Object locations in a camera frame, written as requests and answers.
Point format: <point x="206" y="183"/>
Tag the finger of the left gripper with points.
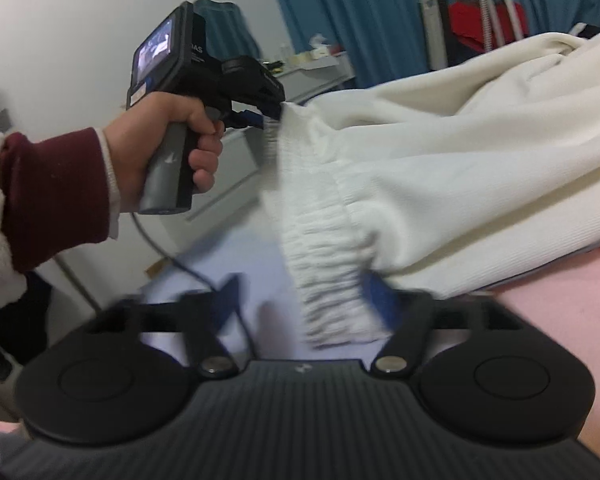
<point x="246" y="118"/>

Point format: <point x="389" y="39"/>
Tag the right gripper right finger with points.
<point x="412" y="315"/>

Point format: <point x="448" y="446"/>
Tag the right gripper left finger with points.
<point x="199" y="317"/>

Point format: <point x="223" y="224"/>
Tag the white zip-up sweatshirt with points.
<point x="451" y="181"/>

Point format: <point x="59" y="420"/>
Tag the dark red sleeve forearm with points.
<point x="54" y="195"/>

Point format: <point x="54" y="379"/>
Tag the person's left hand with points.
<point x="134" y="137"/>

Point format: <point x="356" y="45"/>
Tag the white dresser table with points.
<point x="237" y="184"/>

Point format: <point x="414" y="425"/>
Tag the pastel tie-dye duvet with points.
<point x="502" y="404"/>

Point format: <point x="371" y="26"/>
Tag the tissue box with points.
<point x="319" y="49"/>

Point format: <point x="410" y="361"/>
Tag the red cloth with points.
<point x="466" y="23"/>

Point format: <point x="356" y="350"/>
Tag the wavy-frame mirror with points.
<point x="228" y="34"/>

